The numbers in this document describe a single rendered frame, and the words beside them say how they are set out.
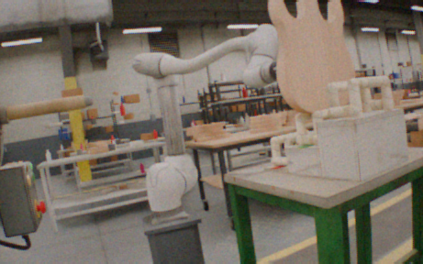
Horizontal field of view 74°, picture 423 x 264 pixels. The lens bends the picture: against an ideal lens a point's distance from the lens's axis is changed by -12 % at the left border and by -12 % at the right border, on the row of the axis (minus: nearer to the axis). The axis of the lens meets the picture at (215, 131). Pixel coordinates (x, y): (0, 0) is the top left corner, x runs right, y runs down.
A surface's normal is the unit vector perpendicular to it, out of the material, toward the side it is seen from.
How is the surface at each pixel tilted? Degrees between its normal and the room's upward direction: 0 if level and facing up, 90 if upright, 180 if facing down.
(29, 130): 90
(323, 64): 91
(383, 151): 90
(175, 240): 90
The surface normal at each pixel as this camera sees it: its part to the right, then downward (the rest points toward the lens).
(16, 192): 0.41, -0.02
